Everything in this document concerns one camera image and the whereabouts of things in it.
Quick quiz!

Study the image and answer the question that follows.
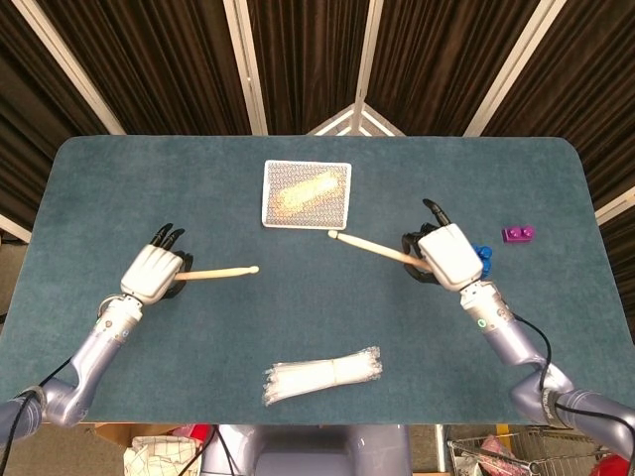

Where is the wooden drumstick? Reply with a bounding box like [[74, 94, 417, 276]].
[[174, 265, 261, 283], [326, 229, 433, 272]]

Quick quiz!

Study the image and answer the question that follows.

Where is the white screen frame post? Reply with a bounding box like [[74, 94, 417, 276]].
[[594, 186, 635, 227], [0, 212, 32, 244], [12, 0, 125, 136], [352, 0, 384, 108], [222, 0, 269, 136], [463, 0, 567, 138]]

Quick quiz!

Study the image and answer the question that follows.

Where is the white triangular frame base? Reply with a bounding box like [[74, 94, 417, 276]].
[[306, 101, 409, 138]]

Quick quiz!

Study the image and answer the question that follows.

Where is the red packaged item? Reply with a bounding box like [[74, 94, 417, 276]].
[[168, 423, 212, 440]]

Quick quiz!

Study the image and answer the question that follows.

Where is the lavender robot torso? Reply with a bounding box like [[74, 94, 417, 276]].
[[202, 423, 413, 476]]

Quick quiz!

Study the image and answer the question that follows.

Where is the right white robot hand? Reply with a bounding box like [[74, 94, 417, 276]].
[[400, 197, 485, 293]]

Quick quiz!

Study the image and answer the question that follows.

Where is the white checked cloth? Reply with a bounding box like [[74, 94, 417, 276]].
[[122, 434, 202, 476]]

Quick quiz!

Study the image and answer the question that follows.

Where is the teal felt table mat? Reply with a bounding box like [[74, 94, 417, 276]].
[[0, 136, 635, 426]]

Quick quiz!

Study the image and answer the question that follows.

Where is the bundle of wrapped clear straws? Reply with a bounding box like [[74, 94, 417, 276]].
[[262, 345, 384, 408]]

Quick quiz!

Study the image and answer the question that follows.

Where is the blue toy building block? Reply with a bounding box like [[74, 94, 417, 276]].
[[470, 242, 496, 279]]

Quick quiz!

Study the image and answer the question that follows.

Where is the dark brown pleated curtain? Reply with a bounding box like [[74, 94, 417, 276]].
[[0, 0, 635, 244]]

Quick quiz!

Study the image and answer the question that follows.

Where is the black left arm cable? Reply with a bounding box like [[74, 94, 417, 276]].
[[0, 357, 78, 462]]

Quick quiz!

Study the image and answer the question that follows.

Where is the purple toy building block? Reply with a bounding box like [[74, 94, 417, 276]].
[[501, 224, 538, 245]]

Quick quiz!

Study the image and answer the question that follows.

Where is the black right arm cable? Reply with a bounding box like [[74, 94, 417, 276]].
[[513, 313, 635, 450]]

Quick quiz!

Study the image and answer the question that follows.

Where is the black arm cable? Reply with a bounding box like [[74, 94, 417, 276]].
[[0, 357, 78, 462], [513, 313, 635, 450]]

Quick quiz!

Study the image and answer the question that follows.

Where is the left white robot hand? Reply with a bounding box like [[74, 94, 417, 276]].
[[118, 222, 195, 306]]

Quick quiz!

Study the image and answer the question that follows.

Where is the cardboard box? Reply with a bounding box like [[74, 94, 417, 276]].
[[93, 423, 219, 476]]

